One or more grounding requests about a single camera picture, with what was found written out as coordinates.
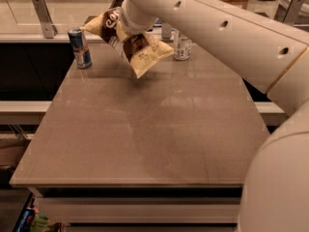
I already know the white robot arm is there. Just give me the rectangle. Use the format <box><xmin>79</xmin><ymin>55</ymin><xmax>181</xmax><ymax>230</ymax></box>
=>
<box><xmin>124</xmin><ymin>0</ymin><xmax>309</xmax><ymax>232</ymax></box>

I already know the clear water bottle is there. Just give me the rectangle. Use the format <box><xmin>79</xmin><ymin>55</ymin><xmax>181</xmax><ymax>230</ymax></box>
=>
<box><xmin>173</xmin><ymin>29</ymin><xmax>192</xmax><ymax>61</ymax></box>

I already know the left metal glass bracket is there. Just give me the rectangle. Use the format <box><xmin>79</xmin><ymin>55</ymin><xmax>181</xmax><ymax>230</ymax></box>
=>
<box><xmin>31</xmin><ymin>0</ymin><xmax>58</xmax><ymax>39</ymax></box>

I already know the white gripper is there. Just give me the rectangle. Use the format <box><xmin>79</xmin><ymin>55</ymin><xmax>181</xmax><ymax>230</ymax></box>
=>
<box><xmin>120</xmin><ymin>0</ymin><xmax>156</xmax><ymax>35</ymax></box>

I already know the blue pepsi can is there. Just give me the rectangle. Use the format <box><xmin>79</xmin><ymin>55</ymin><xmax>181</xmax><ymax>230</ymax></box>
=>
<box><xmin>14</xmin><ymin>208</ymin><xmax>35</xmax><ymax>232</ymax></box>

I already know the table drawer front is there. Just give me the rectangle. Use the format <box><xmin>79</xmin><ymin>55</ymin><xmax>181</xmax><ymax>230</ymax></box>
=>
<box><xmin>35</xmin><ymin>197</ymin><xmax>239</xmax><ymax>224</ymax></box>

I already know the brown chip bag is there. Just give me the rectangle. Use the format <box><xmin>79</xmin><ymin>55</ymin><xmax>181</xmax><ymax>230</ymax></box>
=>
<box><xmin>81</xmin><ymin>7</ymin><xmax>174</xmax><ymax>78</ymax></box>

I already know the right metal glass bracket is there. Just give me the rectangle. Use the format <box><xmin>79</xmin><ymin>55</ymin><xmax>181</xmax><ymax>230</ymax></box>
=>
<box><xmin>274</xmin><ymin>0</ymin><xmax>305</xmax><ymax>26</ymax></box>

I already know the blue redbull can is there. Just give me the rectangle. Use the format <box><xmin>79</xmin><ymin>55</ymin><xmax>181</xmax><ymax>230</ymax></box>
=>
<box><xmin>68</xmin><ymin>27</ymin><xmax>92</xmax><ymax>69</ymax></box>

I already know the green snack bag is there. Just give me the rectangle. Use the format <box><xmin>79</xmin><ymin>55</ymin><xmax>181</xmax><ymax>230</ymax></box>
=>
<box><xmin>30</xmin><ymin>213</ymin><xmax>59</xmax><ymax>232</ymax></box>

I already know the metal glass bracket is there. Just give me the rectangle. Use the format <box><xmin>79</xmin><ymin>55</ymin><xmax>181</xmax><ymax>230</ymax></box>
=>
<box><xmin>161</xmin><ymin>22</ymin><xmax>172</xmax><ymax>40</ymax></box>
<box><xmin>274</xmin><ymin>0</ymin><xmax>305</xmax><ymax>26</ymax></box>
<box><xmin>31</xmin><ymin>0</ymin><xmax>58</xmax><ymax>39</ymax></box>

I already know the middle metal glass bracket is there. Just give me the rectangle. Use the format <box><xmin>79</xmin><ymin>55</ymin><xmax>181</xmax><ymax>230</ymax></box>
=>
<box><xmin>161</xmin><ymin>22</ymin><xmax>172</xmax><ymax>40</ymax></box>

